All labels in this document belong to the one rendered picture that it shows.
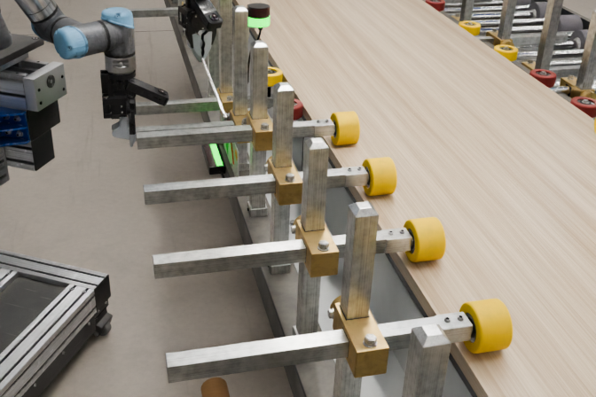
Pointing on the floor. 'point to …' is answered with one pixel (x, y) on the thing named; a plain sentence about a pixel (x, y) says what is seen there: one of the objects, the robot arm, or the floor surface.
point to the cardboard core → (215, 388)
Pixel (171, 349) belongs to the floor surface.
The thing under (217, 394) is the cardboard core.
